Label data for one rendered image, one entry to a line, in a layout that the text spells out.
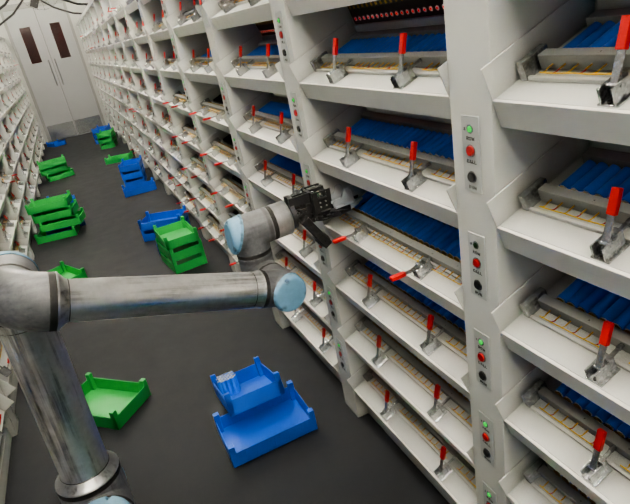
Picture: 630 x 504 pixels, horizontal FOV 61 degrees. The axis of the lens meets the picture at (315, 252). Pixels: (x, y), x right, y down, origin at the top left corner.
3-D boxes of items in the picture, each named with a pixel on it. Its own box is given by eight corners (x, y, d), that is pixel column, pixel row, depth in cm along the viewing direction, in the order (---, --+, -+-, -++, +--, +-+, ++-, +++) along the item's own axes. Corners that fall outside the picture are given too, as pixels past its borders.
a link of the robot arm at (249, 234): (227, 251, 139) (217, 216, 136) (271, 236, 143) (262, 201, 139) (238, 262, 131) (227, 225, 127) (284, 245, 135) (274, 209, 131)
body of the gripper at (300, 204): (332, 187, 137) (290, 201, 133) (338, 218, 141) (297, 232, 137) (319, 181, 144) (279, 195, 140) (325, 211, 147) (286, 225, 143)
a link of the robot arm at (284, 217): (282, 242, 135) (269, 232, 143) (300, 236, 137) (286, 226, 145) (275, 210, 131) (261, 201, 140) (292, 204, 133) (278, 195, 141)
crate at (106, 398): (59, 420, 208) (51, 404, 205) (94, 387, 225) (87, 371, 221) (119, 430, 197) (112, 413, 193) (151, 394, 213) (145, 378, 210)
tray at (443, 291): (471, 325, 102) (454, 292, 97) (331, 236, 154) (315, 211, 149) (545, 260, 105) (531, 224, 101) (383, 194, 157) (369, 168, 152)
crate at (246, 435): (234, 468, 170) (228, 450, 166) (217, 431, 187) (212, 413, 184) (318, 428, 179) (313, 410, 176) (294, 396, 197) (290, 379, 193)
